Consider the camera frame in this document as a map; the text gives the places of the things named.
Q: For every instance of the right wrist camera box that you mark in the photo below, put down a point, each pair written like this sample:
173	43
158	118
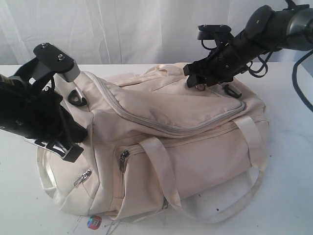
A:
211	31

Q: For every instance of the colourful sticker on table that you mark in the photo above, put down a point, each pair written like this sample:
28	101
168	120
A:
95	219

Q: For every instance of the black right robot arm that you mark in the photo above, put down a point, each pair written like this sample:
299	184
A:
266	32

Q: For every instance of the cream fabric duffel bag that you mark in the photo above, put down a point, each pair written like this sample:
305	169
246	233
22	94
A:
153	142

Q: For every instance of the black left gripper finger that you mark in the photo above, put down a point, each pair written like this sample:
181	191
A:
76	132
70	153

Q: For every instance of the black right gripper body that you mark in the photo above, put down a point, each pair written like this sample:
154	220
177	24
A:
232	59

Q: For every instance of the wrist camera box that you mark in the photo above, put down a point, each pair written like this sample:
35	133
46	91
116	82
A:
211	31
57	61

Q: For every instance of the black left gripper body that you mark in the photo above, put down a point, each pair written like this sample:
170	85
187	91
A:
33	111

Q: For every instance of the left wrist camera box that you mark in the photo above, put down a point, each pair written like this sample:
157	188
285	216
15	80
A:
57	61

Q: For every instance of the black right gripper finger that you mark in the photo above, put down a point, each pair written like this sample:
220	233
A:
200	67
197	79

